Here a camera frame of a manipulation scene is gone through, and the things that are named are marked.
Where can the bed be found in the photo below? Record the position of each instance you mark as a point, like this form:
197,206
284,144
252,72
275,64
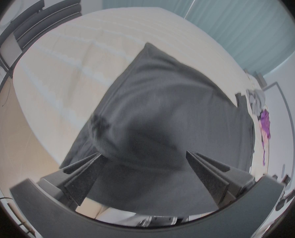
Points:
75,46

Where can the black T-shirt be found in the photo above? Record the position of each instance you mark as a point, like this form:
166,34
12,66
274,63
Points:
162,108

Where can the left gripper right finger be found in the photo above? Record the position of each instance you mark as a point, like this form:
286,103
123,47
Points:
216,180

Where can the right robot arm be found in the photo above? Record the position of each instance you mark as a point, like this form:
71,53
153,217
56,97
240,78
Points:
282,203

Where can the purple satin garment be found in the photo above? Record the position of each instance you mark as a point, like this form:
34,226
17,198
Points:
265,123

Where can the grey knit garment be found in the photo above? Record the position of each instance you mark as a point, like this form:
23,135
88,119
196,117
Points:
257,100

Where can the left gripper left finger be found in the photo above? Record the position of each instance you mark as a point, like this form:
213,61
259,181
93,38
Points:
80,180

